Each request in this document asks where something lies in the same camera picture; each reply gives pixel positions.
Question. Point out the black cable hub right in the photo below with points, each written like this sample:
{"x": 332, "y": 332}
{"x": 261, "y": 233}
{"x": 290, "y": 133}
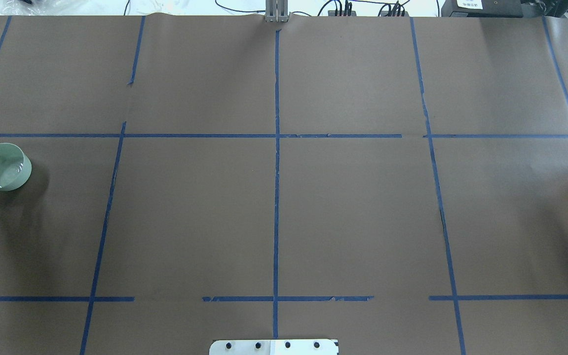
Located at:
{"x": 395, "y": 9}

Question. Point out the grey metal camera post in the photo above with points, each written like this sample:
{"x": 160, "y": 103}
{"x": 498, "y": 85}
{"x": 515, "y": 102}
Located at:
{"x": 276, "y": 11}

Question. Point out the pale green ceramic bowl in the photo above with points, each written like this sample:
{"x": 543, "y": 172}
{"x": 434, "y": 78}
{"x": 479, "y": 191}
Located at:
{"x": 15, "y": 167}

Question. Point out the black device with label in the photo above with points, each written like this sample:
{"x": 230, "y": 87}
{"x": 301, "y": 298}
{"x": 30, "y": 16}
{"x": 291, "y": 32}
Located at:
{"x": 482, "y": 8}

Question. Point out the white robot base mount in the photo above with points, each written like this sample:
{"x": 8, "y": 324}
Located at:
{"x": 275, "y": 347}

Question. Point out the black cable hub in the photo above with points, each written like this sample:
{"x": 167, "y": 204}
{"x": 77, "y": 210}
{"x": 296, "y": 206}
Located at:
{"x": 395, "y": 9}
{"x": 342, "y": 8}

